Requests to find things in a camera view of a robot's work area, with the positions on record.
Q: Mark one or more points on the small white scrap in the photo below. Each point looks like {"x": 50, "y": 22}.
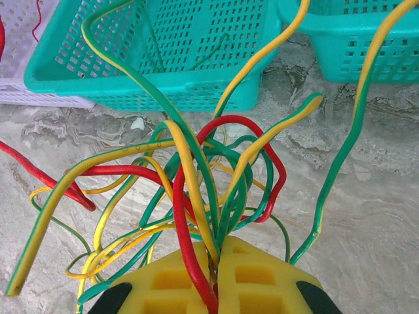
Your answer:
{"x": 137, "y": 123}

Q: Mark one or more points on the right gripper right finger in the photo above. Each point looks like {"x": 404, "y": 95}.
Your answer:
{"x": 284, "y": 288}

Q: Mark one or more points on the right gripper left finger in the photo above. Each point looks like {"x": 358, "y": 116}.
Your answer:
{"x": 140, "y": 289}

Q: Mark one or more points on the lilac perforated plastic basket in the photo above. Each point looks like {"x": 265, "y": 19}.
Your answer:
{"x": 19, "y": 91}

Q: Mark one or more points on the teal perforated plastic basket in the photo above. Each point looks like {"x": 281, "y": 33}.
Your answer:
{"x": 98, "y": 88}
{"x": 327, "y": 49}

